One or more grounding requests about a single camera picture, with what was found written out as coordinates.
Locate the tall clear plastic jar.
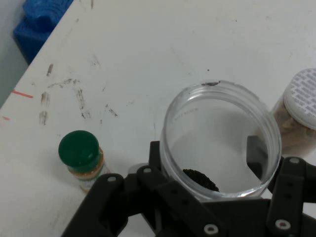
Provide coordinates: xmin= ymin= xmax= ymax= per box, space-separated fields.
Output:
xmin=159 ymin=80 xmax=282 ymax=201

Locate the cinnamon stick jar white lid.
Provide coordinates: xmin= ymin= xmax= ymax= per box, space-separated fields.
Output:
xmin=270 ymin=68 xmax=316 ymax=155

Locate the small green-capped spice bottle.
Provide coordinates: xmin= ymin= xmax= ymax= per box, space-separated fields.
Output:
xmin=58 ymin=130 xmax=112 ymax=194

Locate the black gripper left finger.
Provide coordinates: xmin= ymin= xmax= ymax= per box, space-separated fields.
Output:
xmin=60 ymin=141 xmax=228 ymax=237

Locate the dark blue foam block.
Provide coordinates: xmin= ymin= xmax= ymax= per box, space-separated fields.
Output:
xmin=12 ymin=0 xmax=75 ymax=66

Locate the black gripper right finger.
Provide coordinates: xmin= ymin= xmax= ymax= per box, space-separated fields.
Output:
xmin=246 ymin=135 xmax=316 ymax=237

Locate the black seeds pile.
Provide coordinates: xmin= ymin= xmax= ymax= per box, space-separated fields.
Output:
xmin=182 ymin=168 xmax=220 ymax=193

